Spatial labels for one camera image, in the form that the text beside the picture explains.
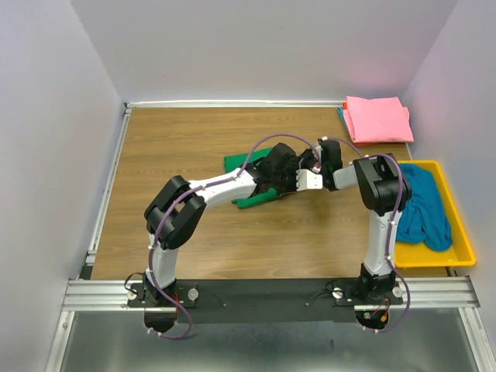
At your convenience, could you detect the green t shirt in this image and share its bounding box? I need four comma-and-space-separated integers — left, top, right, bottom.
224, 147, 280, 209

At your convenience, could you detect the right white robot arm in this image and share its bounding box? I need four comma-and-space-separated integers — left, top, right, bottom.
296, 137, 412, 304

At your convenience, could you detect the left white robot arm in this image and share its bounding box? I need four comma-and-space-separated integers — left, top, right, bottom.
143, 143, 301, 306

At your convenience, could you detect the teal folded t shirt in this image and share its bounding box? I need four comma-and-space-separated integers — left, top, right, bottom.
337, 106, 350, 136

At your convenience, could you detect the pink folded t shirt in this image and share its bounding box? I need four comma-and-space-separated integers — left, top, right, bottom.
343, 96, 414, 143

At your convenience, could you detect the blue crumpled t shirt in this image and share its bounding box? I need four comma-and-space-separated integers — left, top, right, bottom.
396, 164, 453, 253

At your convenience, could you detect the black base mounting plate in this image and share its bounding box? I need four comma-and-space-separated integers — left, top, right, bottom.
125, 278, 404, 332

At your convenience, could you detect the yellow plastic bin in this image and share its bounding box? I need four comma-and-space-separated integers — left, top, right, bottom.
394, 160, 477, 269

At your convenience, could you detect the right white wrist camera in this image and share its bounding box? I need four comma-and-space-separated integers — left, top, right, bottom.
316, 136, 330, 174

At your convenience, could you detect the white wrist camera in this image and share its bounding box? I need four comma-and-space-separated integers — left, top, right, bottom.
296, 169, 323, 192
316, 136, 330, 174

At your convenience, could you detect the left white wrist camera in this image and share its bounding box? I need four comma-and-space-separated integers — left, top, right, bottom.
296, 169, 323, 192

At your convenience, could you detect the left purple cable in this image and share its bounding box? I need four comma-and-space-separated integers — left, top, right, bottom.
145, 133, 322, 340

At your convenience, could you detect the aluminium frame rail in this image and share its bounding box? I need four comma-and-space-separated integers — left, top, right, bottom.
47, 105, 495, 371

